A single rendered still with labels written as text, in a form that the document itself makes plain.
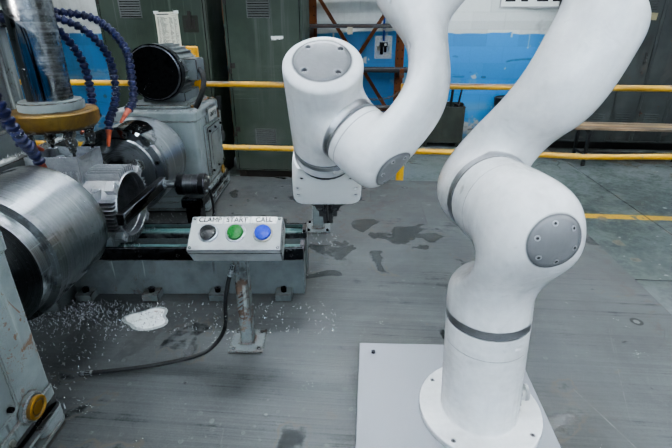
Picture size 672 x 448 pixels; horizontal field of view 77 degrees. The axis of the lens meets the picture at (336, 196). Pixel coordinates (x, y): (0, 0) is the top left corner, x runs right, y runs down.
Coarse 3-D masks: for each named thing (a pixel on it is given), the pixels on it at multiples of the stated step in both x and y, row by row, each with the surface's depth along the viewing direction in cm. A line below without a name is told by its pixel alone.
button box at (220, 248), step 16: (192, 224) 78; (208, 224) 78; (224, 224) 78; (240, 224) 78; (256, 224) 78; (272, 224) 78; (192, 240) 77; (208, 240) 76; (224, 240) 77; (240, 240) 77; (256, 240) 77; (272, 240) 77; (192, 256) 78; (208, 256) 78; (224, 256) 78; (240, 256) 78; (256, 256) 78; (272, 256) 78
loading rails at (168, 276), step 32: (160, 224) 113; (288, 224) 113; (128, 256) 101; (160, 256) 101; (288, 256) 101; (96, 288) 104; (128, 288) 104; (160, 288) 104; (192, 288) 104; (224, 288) 104; (256, 288) 104; (288, 288) 104
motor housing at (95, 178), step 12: (96, 168) 99; (108, 168) 99; (120, 168) 99; (132, 168) 104; (96, 180) 98; (108, 180) 98; (120, 180) 98; (132, 180) 108; (144, 180) 111; (120, 192) 111; (132, 192) 111; (108, 204) 96; (120, 204) 111; (108, 216) 96; (144, 216) 110; (108, 228) 96; (120, 228) 98; (132, 228) 107; (132, 240) 104
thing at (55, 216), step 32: (0, 192) 70; (32, 192) 74; (64, 192) 79; (0, 224) 66; (32, 224) 69; (64, 224) 75; (96, 224) 83; (32, 256) 68; (64, 256) 74; (96, 256) 86; (32, 288) 70; (64, 288) 76
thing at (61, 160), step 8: (48, 152) 102; (56, 152) 103; (64, 152) 104; (80, 152) 104; (88, 152) 99; (96, 152) 102; (24, 160) 94; (32, 160) 94; (48, 160) 94; (56, 160) 94; (64, 160) 94; (72, 160) 94; (80, 160) 96; (88, 160) 99; (96, 160) 102; (56, 168) 95; (64, 168) 95; (72, 168) 95; (80, 168) 96; (88, 168) 99; (72, 176) 96; (80, 176) 96
